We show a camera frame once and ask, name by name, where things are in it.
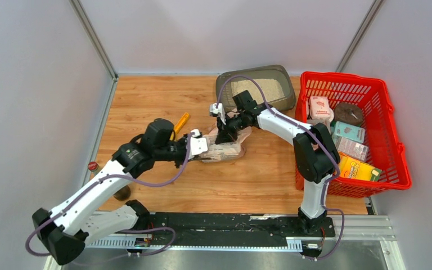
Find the brown round tin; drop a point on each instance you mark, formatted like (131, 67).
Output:
(349, 114)

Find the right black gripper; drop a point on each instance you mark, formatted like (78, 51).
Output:
(225, 134)

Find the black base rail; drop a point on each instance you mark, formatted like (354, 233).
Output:
(229, 230)

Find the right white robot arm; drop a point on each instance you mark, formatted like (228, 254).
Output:
(317, 158)

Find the grey litter box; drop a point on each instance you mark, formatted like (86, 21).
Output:
(274, 81)

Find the yellow plastic scoop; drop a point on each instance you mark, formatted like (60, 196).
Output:
(179, 125)

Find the teal box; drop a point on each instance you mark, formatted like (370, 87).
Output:
(351, 132)

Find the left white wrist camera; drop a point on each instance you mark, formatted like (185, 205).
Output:
(197, 144)

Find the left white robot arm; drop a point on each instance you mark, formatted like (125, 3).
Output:
(68, 228)

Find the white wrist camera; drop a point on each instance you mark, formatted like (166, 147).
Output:
(217, 110)
(197, 144)

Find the pink white carton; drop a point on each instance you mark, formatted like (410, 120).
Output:
(319, 108)

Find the cola bottle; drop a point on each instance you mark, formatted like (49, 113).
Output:
(121, 195)

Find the red plastic basket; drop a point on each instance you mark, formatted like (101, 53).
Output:
(385, 149)

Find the pink cat litter bag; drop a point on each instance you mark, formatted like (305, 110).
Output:
(224, 151)

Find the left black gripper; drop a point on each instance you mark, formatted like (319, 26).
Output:
(184, 140)

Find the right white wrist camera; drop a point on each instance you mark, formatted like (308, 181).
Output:
(217, 110)

